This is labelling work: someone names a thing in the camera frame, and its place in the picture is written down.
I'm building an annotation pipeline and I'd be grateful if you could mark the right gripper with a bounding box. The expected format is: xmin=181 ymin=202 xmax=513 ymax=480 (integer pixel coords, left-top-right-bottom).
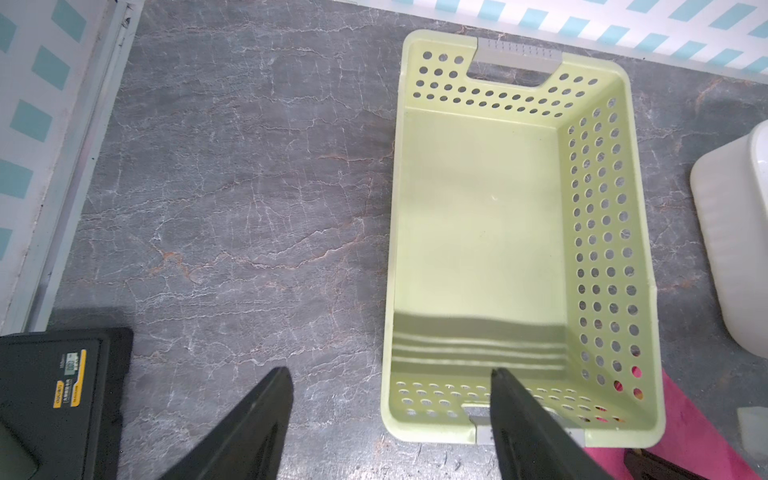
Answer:
xmin=624 ymin=449 xmax=706 ymax=480

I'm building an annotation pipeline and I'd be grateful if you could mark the white plastic tub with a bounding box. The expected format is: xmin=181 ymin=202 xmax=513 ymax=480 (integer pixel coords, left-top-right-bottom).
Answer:
xmin=690 ymin=121 xmax=767 ymax=358

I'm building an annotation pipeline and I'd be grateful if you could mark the green perforated plastic basket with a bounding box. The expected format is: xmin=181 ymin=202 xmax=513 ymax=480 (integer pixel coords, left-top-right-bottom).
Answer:
xmin=381 ymin=30 xmax=666 ymax=448

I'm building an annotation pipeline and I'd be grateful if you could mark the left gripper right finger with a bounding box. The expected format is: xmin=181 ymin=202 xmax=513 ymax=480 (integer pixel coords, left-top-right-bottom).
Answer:
xmin=490 ymin=368 xmax=610 ymax=479

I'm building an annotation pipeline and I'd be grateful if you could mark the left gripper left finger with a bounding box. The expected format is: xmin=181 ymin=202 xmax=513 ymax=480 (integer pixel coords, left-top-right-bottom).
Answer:
xmin=162 ymin=367 xmax=294 ymax=479

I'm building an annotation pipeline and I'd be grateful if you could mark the pink paper napkin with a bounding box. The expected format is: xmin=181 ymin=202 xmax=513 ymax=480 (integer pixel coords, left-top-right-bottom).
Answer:
xmin=584 ymin=368 xmax=763 ymax=480

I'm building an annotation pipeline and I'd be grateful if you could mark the black box with yellow label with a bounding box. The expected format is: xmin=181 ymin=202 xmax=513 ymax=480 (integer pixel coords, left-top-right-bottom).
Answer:
xmin=1 ymin=327 xmax=133 ymax=479

